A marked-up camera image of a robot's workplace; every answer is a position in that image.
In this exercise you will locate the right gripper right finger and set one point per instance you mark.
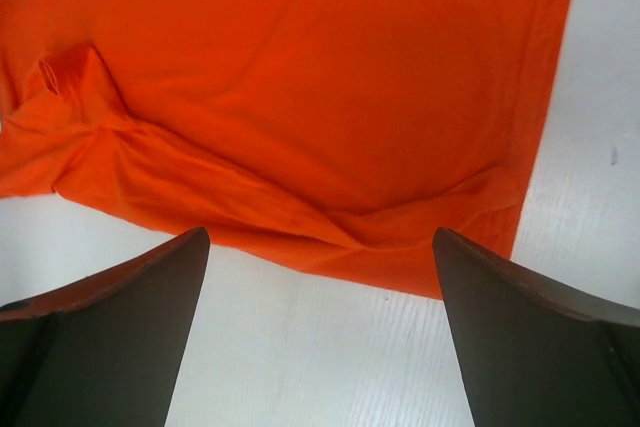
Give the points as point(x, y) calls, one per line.
point(533, 351)

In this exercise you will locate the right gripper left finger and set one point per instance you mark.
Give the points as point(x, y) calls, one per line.
point(105, 350)

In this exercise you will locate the orange t shirt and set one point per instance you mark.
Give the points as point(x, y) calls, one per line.
point(333, 137)

